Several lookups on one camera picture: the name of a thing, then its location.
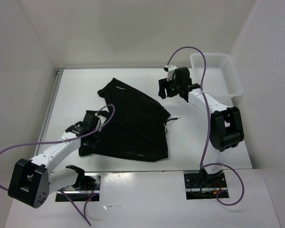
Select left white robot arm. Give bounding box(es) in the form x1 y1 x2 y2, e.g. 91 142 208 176
8 111 110 208

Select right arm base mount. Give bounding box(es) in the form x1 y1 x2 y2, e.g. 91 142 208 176
183 171 229 200

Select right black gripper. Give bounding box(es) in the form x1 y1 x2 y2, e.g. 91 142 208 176
159 76 181 99

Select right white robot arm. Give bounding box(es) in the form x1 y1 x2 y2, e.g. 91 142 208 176
159 65 244 187

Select black shorts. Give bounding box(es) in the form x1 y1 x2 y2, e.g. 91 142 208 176
86 78 171 162

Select white plastic basket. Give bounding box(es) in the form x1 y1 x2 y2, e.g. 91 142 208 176
190 53 243 99

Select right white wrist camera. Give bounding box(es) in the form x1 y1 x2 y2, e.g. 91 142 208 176
163 65 177 81

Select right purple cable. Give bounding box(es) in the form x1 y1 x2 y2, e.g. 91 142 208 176
165 46 246 205

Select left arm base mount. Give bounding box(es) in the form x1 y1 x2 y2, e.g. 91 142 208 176
52 172 101 202

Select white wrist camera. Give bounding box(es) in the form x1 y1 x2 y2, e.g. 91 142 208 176
95 111 107 124
163 65 177 81

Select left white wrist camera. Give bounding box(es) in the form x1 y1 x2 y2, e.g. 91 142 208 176
95 111 107 124

